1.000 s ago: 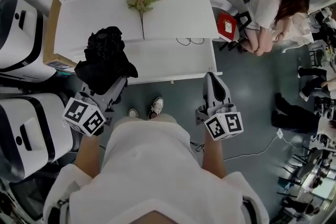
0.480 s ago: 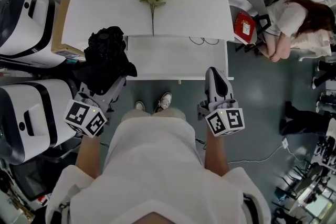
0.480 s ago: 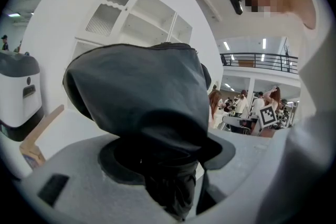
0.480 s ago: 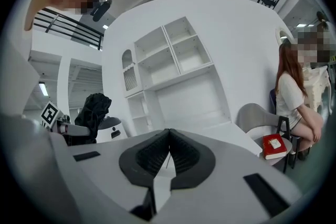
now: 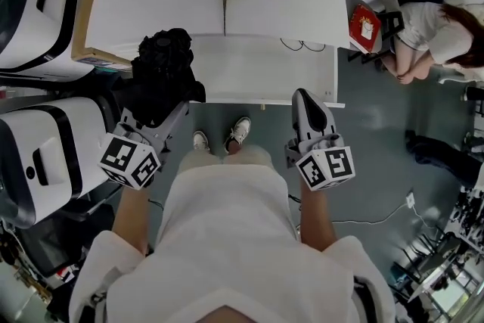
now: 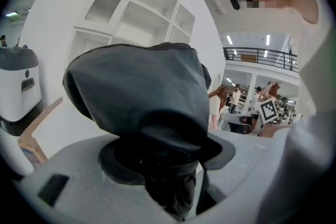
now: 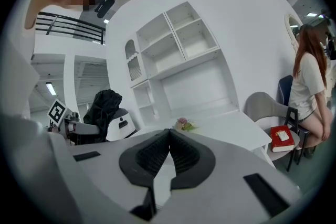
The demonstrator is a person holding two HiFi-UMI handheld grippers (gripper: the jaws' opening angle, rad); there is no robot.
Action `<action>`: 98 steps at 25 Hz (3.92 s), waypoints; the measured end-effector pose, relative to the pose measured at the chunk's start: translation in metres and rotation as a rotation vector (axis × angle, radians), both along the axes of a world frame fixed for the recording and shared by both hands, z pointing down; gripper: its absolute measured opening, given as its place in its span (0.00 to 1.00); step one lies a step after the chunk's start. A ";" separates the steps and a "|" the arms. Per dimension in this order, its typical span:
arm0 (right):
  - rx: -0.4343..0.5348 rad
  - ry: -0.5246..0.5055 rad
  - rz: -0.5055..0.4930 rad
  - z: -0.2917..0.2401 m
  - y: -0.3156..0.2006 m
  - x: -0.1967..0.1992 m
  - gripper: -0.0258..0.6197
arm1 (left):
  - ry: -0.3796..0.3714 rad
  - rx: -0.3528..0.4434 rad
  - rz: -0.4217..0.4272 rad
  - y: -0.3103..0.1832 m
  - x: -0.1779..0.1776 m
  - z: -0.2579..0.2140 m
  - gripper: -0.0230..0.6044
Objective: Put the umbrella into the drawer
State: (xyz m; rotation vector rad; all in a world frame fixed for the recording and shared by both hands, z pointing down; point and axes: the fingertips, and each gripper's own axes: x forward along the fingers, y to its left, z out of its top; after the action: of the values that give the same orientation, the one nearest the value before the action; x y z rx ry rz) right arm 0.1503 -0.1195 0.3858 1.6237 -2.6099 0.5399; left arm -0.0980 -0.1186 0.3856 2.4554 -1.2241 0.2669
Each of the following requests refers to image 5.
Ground person's beige trousers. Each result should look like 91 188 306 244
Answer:
178 144 274 179

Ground white and black machine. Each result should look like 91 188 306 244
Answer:
0 96 111 230
0 0 81 76

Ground white cable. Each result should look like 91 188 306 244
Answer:
332 200 439 230

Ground person's left white shoe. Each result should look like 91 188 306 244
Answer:
192 129 212 155

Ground person's left forearm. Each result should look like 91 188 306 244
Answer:
112 182 166 259

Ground cluttered white shelf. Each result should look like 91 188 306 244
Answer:
442 183 484 249

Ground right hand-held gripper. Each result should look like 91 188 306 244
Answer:
285 88 356 194

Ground red box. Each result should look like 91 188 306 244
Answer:
348 3 383 54

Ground person's right white shoe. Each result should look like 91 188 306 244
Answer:
222 116 253 154

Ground white drawer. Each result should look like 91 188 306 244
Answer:
188 34 346 110

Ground black cable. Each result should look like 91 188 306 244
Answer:
279 36 327 52

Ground person's white shoe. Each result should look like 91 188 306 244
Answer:
192 129 212 155
222 116 253 154

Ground black metal frame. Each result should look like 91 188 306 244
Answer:
389 225 464 287

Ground person's right forearm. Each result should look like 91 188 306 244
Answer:
298 180 338 253

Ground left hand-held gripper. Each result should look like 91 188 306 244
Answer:
98 101 191 189

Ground brown cardboard box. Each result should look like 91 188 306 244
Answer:
70 0 134 70

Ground black umbrella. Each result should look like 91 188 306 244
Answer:
130 27 207 126

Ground person's white shirt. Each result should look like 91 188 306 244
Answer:
69 162 397 323

